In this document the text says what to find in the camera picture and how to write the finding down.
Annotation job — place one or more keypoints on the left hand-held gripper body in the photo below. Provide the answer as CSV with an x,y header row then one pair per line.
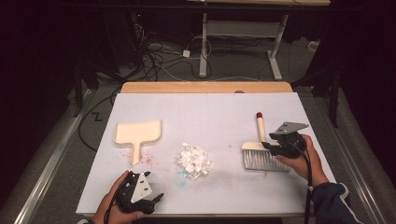
x,y
140,189

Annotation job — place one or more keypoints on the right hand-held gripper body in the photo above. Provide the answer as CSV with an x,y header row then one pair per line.
x,y
289,144

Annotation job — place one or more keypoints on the wooden brush with red tip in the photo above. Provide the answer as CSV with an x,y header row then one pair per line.
x,y
261,127

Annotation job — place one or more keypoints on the pile of white paper scraps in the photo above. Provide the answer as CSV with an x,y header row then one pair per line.
x,y
194,160

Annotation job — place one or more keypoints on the person's right hand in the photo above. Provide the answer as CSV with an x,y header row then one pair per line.
x,y
306,168

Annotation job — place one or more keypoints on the person's left hand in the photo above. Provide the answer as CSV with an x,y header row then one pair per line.
x,y
106,211

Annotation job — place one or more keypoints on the black metal stand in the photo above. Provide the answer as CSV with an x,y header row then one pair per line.
x,y
333,102
77,93

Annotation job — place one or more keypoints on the round table grommet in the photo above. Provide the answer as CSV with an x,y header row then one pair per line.
x,y
239,91

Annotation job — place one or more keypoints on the white table cover sheet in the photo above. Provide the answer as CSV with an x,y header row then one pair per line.
x,y
218,105

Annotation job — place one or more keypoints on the wooden table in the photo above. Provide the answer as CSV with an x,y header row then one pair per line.
x,y
186,87

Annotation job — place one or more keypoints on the white power adapter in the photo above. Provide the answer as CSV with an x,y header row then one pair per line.
x,y
186,53

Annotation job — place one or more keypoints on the beige desk top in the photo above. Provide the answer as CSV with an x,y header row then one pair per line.
x,y
264,2

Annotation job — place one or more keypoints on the aluminium floor rail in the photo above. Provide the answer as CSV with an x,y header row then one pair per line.
x,y
358,174
46,183

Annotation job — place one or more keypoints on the white desk frame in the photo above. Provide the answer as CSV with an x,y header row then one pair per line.
x,y
243,28

